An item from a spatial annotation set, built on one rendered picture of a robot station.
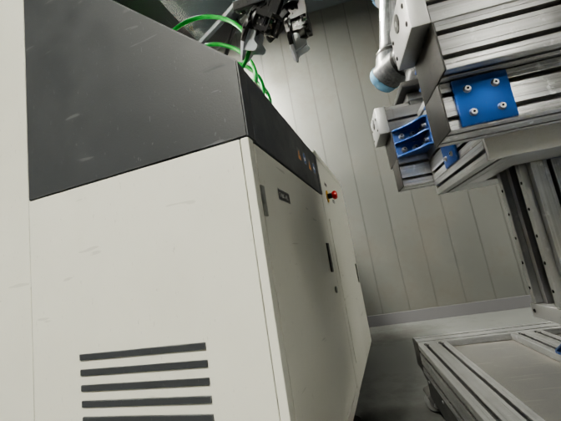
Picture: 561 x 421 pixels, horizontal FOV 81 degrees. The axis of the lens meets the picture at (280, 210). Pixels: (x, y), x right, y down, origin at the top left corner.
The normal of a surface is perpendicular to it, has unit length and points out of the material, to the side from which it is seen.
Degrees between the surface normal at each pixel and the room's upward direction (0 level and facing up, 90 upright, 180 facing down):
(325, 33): 90
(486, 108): 90
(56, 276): 90
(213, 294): 90
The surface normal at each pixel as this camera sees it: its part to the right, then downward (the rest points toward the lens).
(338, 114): -0.19, -0.14
